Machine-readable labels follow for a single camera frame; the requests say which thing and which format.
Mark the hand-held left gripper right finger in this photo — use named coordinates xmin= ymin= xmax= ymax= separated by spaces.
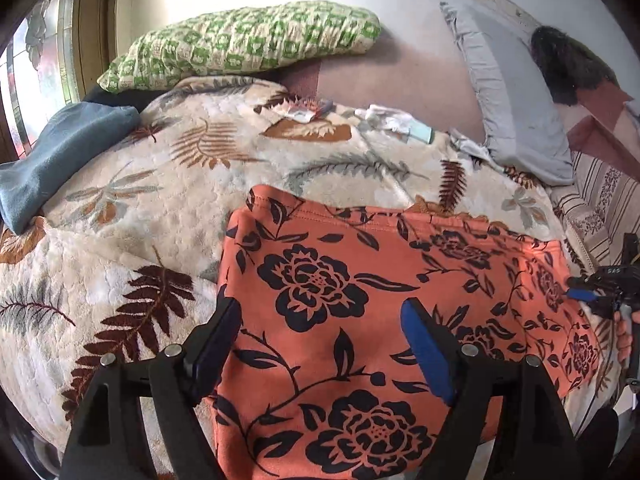
xmin=400 ymin=297 xmax=577 ymax=480

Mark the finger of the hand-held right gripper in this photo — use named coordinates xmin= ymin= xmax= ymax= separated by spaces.
xmin=566 ymin=287 xmax=615 ymax=319
xmin=570 ymin=267 xmax=615 ymax=295

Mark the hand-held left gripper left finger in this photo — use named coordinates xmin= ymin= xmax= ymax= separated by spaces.
xmin=60 ymin=296 xmax=244 ymax=480

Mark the orange floral shirt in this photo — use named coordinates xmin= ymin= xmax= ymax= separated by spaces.
xmin=207 ymin=184 xmax=601 ymax=480

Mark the person's right hand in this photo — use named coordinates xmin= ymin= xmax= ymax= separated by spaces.
xmin=616 ymin=309 xmax=640 ymax=367

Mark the striped floral blanket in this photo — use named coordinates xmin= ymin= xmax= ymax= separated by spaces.
xmin=547 ymin=150 xmax=640 ymax=281

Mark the brown and pink blanket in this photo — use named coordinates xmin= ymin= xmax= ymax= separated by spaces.
xmin=565 ymin=85 xmax=640 ymax=161

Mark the leaf-print blanket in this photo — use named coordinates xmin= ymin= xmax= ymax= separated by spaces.
xmin=0 ymin=76 xmax=621 ymax=478

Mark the crumpled white cloth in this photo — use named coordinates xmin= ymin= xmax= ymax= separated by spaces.
xmin=447 ymin=127 xmax=493 ymax=162

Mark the grey pillow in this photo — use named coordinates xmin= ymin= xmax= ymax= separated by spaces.
xmin=440 ymin=1 xmax=576 ymax=187

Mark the dark furry cloth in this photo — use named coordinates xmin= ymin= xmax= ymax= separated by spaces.
xmin=530 ymin=25 xmax=621 ymax=107

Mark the small teal packet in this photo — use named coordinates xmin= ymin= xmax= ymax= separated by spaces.
xmin=407 ymin=122 xmax=435 ymax=144

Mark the folded blue towel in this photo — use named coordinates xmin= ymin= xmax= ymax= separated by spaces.
xmin=0 ymin=102 xmax=141 ymax=235

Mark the small printed packet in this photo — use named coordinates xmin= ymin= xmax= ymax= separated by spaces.
xmin=282 ymin=97 xmax=327 ymax=124

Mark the pink bed sheet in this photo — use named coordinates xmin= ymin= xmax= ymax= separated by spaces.
xmin=282 ymin=50 xmax=488 ymax=143

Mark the green checked pillow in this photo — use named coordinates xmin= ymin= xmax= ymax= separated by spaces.
xmin=96 ymin=1 xmax=382 ymax=95

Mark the stained glass window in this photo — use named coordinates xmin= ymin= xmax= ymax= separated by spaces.
xmin=0 ymin=0 xmax=81 ymax=161

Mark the wooden window frame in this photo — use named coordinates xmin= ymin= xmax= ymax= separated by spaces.
xmin=70 ymin=0 xmax=123 ymax=106

